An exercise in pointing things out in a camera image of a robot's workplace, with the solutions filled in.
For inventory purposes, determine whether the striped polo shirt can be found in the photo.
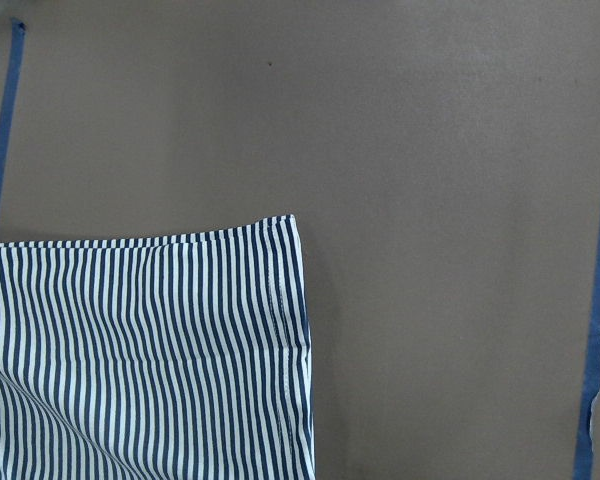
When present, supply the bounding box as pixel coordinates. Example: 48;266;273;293
0;215;316;479

